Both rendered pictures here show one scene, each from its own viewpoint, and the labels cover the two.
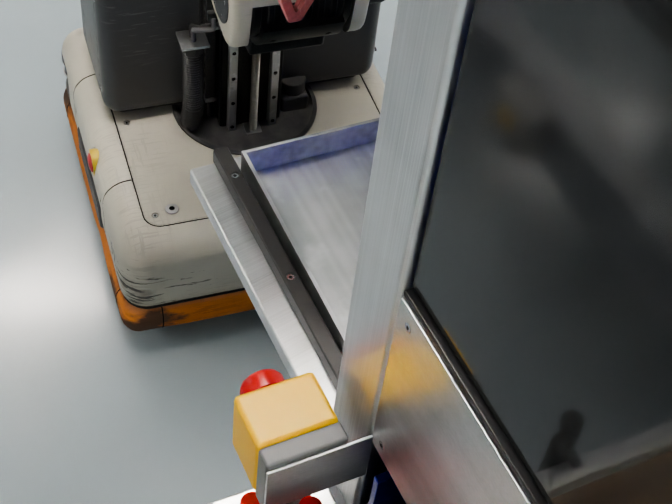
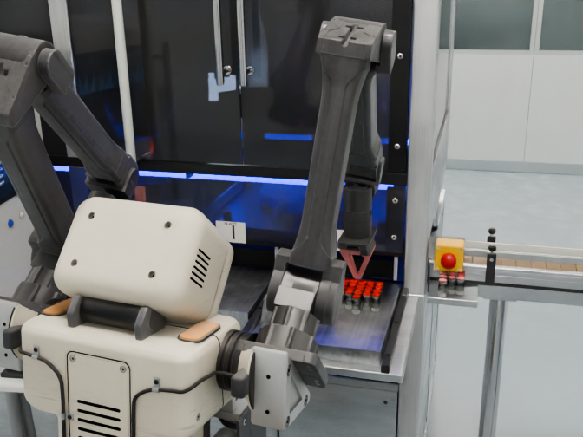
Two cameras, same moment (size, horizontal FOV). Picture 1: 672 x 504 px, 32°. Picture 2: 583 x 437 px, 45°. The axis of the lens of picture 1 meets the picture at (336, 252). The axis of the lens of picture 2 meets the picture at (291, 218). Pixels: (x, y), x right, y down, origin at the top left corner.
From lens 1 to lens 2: 2.20 m
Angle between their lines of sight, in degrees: 101
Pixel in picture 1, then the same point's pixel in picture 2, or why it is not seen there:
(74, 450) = not seen: outside the picture
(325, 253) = (371, 332)
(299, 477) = not seen: hidden behind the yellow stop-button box
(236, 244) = (404, 346)
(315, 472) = not seen: hidden behind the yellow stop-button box
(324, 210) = (357, 342)
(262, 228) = (393, 336)
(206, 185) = (400, 368)
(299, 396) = (444, 242)
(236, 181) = (389, 352)
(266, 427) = (459, 241)
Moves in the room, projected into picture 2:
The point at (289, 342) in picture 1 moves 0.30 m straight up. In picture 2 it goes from (409, 319) to (415, 203)
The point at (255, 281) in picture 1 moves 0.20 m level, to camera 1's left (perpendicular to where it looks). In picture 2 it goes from (407, 335) to (482, 366)
